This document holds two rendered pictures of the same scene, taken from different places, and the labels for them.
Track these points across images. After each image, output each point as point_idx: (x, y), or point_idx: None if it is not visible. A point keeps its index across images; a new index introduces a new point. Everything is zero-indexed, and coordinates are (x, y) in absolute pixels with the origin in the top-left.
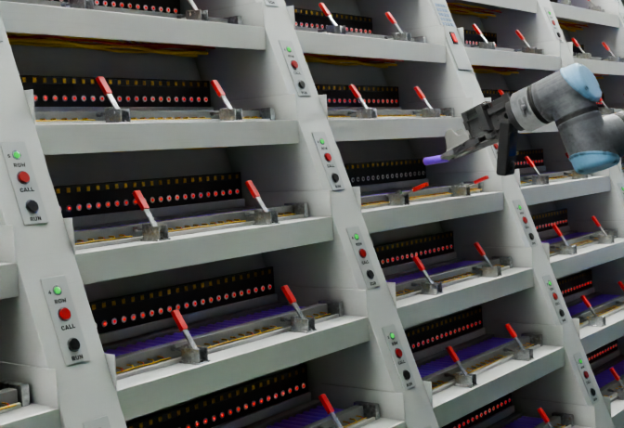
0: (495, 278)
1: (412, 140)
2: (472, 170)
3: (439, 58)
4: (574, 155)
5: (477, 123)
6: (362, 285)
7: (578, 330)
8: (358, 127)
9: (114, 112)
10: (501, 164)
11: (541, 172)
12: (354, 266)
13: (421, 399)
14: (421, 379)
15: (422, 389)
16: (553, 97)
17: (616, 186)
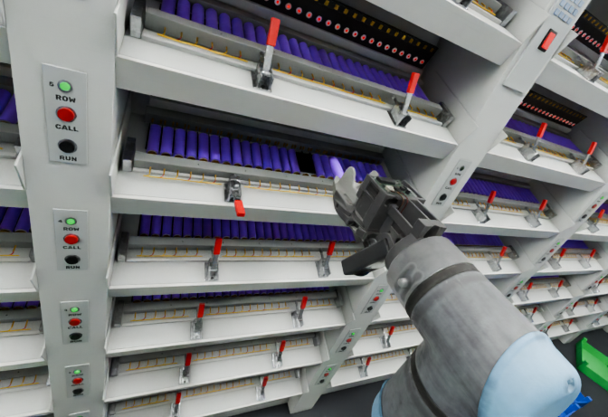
0: (311, 280)
1: None
2: (413, 179)
3: (493, 56)
4: (379, 408)
5: (368, 205)
6: (48, 265)
7: (374, 318)
8: (207, 91)
9: None
10: (348, 265)
11: (518, 185)
12: (42, 248)
13: (90, 349)
14: (103, 337)
15: (100, 343)
16: (442, 349)
17: (555, 240)
